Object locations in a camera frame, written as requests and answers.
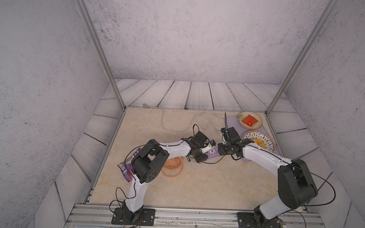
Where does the purple power strip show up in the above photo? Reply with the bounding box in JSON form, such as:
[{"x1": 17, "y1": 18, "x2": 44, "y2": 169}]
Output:
[{"x1": 205, "y1": 147, "x2": 220, "y2": 159}]

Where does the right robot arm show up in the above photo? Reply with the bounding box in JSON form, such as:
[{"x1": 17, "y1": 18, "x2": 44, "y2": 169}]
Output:
[{"x1": 218, "y1": 127, "x2": 331, "y2": 225}]

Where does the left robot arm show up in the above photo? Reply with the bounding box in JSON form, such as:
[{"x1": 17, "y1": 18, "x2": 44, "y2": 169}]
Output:
[{"x1": 116, "y1": 132, "x2": 216, "y2": 218}]

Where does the purple placemat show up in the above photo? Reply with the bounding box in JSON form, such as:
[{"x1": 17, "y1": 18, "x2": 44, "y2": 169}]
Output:
[{"x1": 227, "y1": 113, "x2": 282, "y2": 156}]

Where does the yellow food in bowl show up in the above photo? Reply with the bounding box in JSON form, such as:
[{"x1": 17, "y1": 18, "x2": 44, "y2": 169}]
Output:
[{"x1": 252, "y1": 138, "x2": 266, "y2": 149}]

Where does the beige plate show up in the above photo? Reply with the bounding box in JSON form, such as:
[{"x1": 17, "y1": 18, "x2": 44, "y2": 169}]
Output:
[{"x1": 237, "y1": 111, "x2": 263, "y2": 130}]

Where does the red packet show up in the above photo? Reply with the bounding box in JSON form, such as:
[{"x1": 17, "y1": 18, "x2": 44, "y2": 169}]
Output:
[{"x1": 242, "y1": 114, "x2": 259, "y2": 127}]

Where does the white patterned bowl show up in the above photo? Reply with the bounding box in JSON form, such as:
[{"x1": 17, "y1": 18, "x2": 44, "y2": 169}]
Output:
[{"x1": 243, "y1": 130, "x2": 275, "y2": 152}]

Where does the purple snack packet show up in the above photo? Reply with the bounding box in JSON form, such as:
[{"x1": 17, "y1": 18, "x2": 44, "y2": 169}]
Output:
[{"x1": 117, "y1": 148, "x2": 141, "y2": 182}]

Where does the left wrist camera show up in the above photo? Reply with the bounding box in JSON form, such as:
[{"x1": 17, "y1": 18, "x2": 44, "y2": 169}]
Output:
[{"x1": 201, "y1": 140, "x2": 216, "y2": 154}]

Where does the black fan cable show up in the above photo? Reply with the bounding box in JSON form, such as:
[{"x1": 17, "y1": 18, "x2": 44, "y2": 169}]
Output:
[{"x1": 186, "y1": 152, "x2": 226, "y2": 165}]

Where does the white power strip cord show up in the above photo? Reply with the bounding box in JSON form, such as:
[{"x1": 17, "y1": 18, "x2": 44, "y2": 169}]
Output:
[{"x1": 141, "y1": 104, "x2": 227, "y2": 135}]

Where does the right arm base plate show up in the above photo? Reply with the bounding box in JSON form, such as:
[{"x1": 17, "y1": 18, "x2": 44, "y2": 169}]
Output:
[{"x1": 237, "y1": 212, "x2": 283, "y2": 228}]

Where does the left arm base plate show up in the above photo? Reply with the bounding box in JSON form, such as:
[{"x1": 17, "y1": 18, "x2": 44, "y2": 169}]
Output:
[{"x1": 111, "y1": 207, "x2": 156, "y2": 226}]

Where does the aluminium front rail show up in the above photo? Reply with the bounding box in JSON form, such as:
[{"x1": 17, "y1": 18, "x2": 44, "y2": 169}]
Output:
[{"x1": 65, "y1": 204, "x2": 326, "y2": 228}]

